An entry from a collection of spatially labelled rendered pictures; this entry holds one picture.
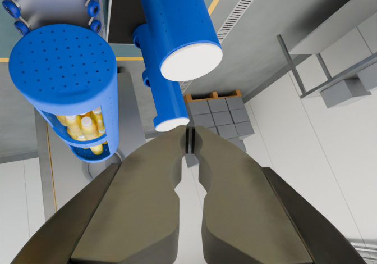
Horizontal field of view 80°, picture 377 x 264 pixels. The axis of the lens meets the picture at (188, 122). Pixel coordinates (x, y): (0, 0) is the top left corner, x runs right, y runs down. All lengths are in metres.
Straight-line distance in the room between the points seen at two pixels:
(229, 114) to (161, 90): 2.66
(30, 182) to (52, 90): 4.79
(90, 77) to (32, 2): 0.26
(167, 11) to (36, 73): 0.54
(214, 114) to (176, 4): 3.23
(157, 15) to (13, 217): 4.90
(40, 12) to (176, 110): 1.12
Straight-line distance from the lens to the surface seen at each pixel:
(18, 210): 5.46
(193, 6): 1.03
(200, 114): 3.97
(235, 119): 4.31
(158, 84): 1.79
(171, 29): 0.96
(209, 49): 0.96
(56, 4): 0.84
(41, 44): 0.82
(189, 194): 5.76
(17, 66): 0.79
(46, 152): 1.76
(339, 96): 3.03
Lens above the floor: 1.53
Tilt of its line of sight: 15 degrees down
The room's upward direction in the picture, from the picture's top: 164 degrees clockwise
